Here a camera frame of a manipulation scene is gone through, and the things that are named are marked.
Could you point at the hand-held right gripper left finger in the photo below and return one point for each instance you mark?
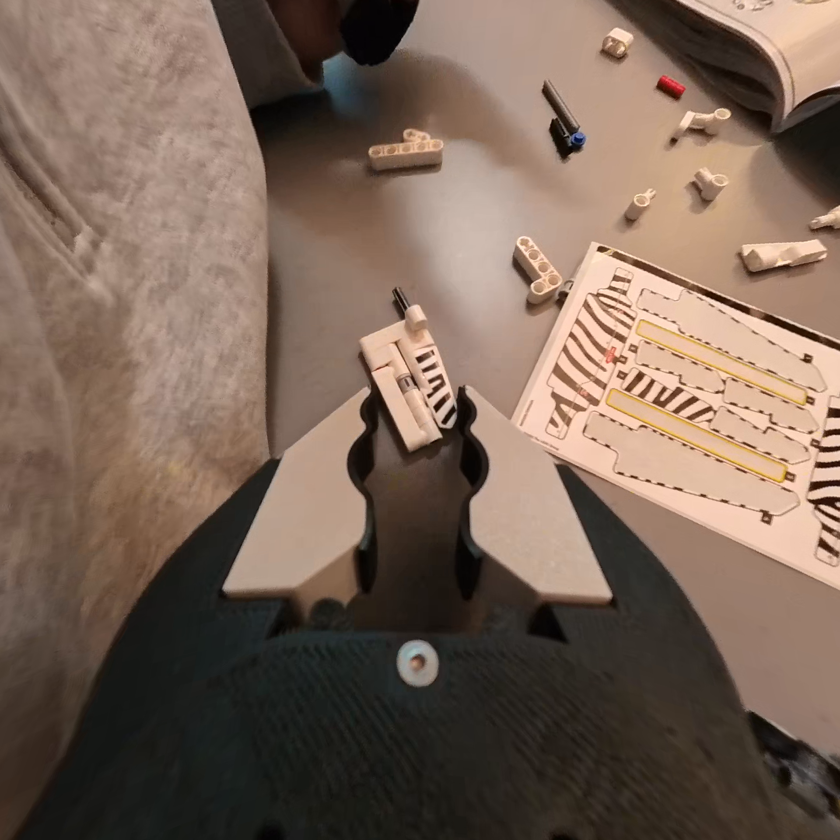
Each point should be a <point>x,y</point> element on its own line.
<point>295,518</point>

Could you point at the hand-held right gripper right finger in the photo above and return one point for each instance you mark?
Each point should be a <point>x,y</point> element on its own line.
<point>531,525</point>

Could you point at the white zebra-striped lego sub-assembly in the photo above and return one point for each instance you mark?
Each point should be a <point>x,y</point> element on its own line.
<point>407,387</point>

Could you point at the person's left forearm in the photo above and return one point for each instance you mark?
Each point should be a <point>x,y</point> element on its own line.
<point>269,46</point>

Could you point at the white angled lego beam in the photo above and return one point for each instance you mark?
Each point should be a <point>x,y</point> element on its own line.
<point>535,266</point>
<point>401,151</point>

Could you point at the black lego axle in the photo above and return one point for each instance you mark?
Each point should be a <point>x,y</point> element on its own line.
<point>558,102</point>

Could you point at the black lego connector blue pin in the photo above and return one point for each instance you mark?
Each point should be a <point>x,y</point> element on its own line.
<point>568,139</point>

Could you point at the small white lego connector block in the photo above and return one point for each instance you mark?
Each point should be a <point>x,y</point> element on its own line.
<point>617,41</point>

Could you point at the small red lego bush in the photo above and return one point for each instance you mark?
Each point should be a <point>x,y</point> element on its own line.
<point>670,85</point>

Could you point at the white lego axle connector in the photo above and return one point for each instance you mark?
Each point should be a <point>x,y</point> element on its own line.
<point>827,218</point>
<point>701,121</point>
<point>711,184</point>
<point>640,205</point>

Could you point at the lego instruction booklet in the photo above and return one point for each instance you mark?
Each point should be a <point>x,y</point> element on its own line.
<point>741,46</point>

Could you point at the white lego panel piece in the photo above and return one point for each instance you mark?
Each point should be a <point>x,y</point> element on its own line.
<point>782,253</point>

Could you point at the zebra-striped sticker sheet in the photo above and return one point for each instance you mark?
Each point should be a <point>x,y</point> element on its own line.
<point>689,420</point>

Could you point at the person's grey clothing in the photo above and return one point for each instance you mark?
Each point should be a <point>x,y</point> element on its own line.
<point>118,328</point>

